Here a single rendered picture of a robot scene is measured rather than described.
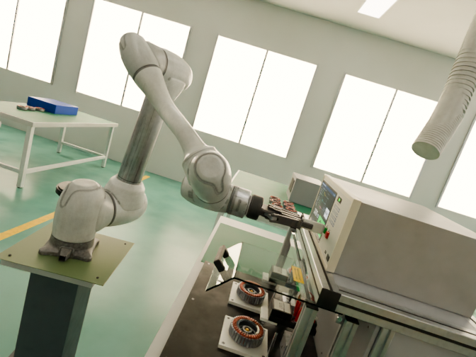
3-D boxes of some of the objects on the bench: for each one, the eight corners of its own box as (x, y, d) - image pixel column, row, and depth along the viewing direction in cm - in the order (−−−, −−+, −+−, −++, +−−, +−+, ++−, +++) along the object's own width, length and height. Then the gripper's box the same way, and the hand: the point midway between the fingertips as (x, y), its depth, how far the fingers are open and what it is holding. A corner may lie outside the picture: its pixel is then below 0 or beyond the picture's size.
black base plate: (154, 368, 84) (156, 360, 84) (204, 264, 147) (205, 260, 146) (329, 430, 82) (331, 422, 82) (302, 297, 145) (304, 293, 144)
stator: (234, 299, 120) (238, 291, 120) (236, 285, 131) (239, 277, 131) (263, 309, 120) (266, 299, 120) (263, 293, 131) (265, 285, 131)
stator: (225, 341, 97) (229, 331, 96) (230, 319, 108) (233, 310, 107) (261, 354, 96) (265, 343, 96) (262, 331, 107) (265, 321, 107)
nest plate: (217, 347, 95) (218, 343, 95) (224, 317, 110) (225, 314, 110) (265, 364, 94) (267, 360, 94) (266, 332, 109) (268, 329, 109)
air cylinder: (280, 360, 98) (285, 345, 97) (279, 343, 105) (285, 329, 104) (296, 365, 98) (302, 350, 97) (294, 348, 105) (299, 334, 104)
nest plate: (227, 303, 119) (229, 300, 119) (232, 283, 134) (233, 281, 133) (266, 316, 118) (268, 313, 118) (267, 295, 133) (268, 292, 133)
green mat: (200, 261, 149) (200, 261, 149) (220, 222, 209) (220, 222, 209) (398, 328, 145) (398, 327, 145) (360, 269, 205) (360, 268, 205)
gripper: (246, 210, 106) (316, 234, 105) (243, 222, 93) (322, 248, 92) (253, 189, 105) (324, 212, 104) (251, 198, 92) (331, 224, 91)
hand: (312, 226), depth 98 cm, fingers closed
